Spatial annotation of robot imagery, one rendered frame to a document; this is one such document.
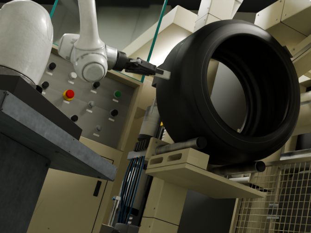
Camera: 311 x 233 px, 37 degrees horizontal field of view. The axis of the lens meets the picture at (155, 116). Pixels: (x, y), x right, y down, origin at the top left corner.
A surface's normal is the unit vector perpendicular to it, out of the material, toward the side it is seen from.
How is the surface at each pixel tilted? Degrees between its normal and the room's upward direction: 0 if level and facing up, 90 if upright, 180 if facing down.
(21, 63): 93
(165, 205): 90
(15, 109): 90
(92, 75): 132
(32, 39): 85
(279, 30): 180
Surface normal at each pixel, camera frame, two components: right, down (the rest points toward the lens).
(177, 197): 0.43, -0.17
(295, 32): -0.26, 0.92
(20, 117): 0.91, 0.13
